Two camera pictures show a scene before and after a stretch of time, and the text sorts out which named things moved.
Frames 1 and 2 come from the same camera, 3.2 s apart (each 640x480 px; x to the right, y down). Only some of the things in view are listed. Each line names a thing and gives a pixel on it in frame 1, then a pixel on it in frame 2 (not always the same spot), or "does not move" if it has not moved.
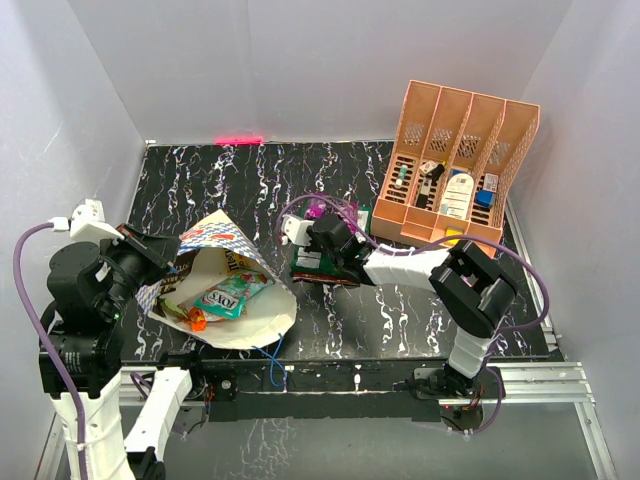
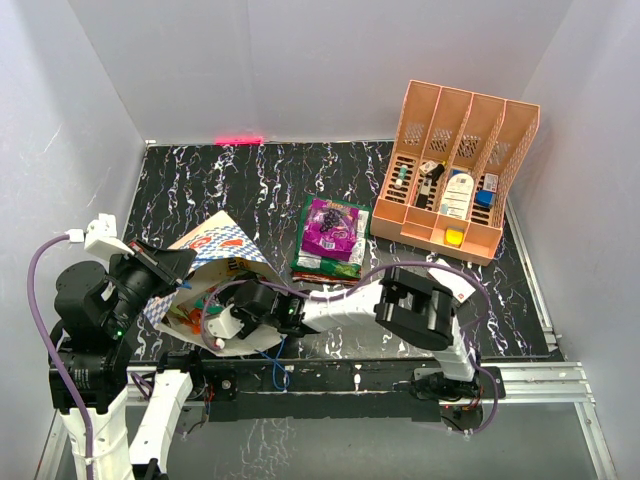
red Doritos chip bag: x=330 y=279 does not move
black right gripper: x=313 y=246 to x=250 y=325
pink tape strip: x=238 y=140 does not move
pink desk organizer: x=455 y=154 does not move
